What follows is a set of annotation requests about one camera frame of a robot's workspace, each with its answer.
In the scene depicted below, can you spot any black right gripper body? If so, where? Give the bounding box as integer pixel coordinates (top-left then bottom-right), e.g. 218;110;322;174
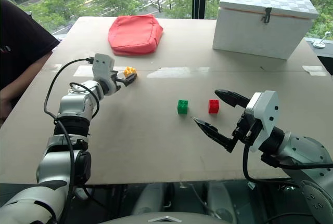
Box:
231;109;262;147

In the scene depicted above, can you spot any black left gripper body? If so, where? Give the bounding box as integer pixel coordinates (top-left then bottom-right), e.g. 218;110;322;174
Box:
110;71;126;93

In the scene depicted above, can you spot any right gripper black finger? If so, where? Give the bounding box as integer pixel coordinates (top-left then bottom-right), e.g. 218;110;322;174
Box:
214;89;251;109
192;116;239;154

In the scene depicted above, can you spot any yellow toy brick cube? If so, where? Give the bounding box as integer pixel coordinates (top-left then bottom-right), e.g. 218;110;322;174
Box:
123;66;137;78

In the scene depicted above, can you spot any red toy brick cube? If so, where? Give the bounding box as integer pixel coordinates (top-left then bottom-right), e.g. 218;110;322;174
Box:
208;99;220;114

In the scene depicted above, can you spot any red fabric pouch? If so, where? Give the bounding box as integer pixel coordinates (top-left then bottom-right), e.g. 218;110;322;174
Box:
108;14;164;57

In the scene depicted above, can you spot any green toy brick cube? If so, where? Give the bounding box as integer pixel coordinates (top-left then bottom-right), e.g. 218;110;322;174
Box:
177;99;189;115

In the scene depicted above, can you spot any dark rounded grey shape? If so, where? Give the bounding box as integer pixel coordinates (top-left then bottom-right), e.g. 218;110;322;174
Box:
131;182;168;216
207;181;238;222

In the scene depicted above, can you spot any white foam box with lid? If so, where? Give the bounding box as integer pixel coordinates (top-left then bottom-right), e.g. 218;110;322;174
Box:
212;0;321;61

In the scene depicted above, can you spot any clear tape strip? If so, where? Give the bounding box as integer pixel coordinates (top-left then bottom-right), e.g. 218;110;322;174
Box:
301;65;329;77

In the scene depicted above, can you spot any dark metal box latch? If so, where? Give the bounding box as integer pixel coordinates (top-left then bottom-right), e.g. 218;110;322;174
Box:
261;7;273;24

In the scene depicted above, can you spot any grey robot torso cover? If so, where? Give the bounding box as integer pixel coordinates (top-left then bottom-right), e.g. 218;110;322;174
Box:
100;212;231;224

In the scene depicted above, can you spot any person in black shirt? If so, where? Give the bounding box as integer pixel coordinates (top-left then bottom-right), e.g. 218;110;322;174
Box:
0;0;61;91

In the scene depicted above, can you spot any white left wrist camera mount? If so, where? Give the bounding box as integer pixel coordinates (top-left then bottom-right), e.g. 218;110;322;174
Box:
92;53;122;96

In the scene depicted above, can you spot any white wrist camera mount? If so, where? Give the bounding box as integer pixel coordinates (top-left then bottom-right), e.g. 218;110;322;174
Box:
245;90;280;153
92;53;122;96

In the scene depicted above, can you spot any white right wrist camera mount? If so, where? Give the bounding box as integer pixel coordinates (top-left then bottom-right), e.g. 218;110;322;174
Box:
245;90;280;153

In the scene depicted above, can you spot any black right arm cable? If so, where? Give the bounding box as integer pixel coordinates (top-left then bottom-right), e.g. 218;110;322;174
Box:
242;138;333;185

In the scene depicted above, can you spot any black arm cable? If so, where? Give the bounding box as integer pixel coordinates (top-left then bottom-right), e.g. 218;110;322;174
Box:
242;138;333;185
43;57;101;224

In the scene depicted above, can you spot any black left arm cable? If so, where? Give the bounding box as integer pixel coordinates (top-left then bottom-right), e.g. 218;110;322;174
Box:
43;57;101;224

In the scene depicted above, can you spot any white window handle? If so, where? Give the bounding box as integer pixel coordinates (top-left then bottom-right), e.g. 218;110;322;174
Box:
311;31;331;49

